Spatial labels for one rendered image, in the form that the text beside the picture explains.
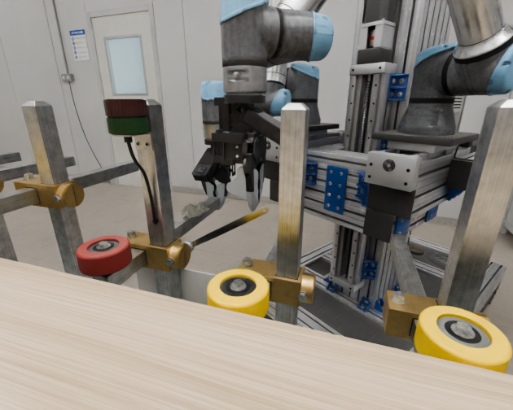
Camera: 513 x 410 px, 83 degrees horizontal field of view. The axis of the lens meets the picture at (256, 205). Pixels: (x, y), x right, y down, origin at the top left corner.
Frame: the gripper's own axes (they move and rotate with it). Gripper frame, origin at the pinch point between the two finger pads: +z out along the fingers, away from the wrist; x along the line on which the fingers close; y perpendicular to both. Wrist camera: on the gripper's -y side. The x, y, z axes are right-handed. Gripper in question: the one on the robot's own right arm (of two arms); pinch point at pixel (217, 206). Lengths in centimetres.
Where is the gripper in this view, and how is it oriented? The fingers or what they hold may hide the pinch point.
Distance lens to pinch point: 88.6
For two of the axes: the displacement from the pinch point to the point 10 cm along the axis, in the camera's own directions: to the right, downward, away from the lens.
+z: 0.0, 9.4, 3.4
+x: -9.5, -1.1, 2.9
